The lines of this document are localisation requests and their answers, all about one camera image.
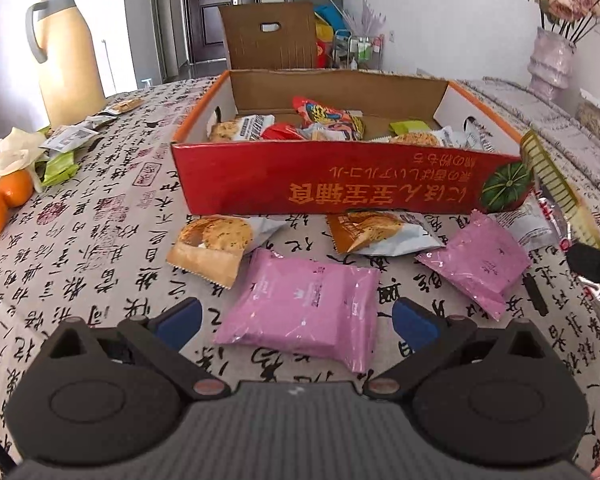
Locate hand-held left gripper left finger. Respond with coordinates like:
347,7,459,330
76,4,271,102
44,297,231,402

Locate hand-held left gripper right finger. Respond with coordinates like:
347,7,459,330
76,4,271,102
363,297,556,402

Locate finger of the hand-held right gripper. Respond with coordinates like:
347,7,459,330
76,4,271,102
565,243,600,286

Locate yellow striped snack packet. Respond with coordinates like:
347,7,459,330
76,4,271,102
519,129,600,254

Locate pink snack packet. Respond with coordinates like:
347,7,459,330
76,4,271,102
213,248,382,374
414,209,532,321

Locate red cardboard box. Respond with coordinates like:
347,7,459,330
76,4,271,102
171,68,534,216

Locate red chip bag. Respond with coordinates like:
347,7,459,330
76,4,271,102
292,95,366,141

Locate red silver snack packet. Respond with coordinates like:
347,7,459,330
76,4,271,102
535,197,600,306

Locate small white snack packet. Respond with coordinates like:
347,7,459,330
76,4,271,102
494,194,556,254
300,127,346,142

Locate orange white cookie packet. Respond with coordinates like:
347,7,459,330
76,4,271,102
325,211,444,256

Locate grey patterned cloth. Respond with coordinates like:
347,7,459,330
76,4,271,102
454,77,600,172

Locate small green snack packet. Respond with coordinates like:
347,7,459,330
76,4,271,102
42,152,79,187

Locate pink ribbed vase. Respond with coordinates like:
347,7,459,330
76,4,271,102
527,27,577,102

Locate small red snack packet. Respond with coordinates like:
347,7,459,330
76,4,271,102
259,123,306,141

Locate white labelled snack packet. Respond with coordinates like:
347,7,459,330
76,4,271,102
39,127,99,151

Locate small cookie packet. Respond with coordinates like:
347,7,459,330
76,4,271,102
104,98,144,114

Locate white crumpled plastic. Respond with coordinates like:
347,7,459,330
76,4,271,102
0,127,49,192

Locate metal utility cart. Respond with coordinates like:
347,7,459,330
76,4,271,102
332,29,384,69

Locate yellow thermos jug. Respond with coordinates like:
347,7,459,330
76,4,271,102
25,0,107,127

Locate brown cardboard box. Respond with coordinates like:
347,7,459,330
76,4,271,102
218,2,319,71

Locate red and yellow bag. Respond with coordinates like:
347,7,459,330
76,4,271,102
313,12,334,69

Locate dark brown door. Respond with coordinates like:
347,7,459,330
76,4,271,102
184,0,261,64

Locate purple dried flowers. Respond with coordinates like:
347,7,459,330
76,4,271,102
349,0,387,37

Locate blue plastic item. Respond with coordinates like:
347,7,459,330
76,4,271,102
313,4,351,31

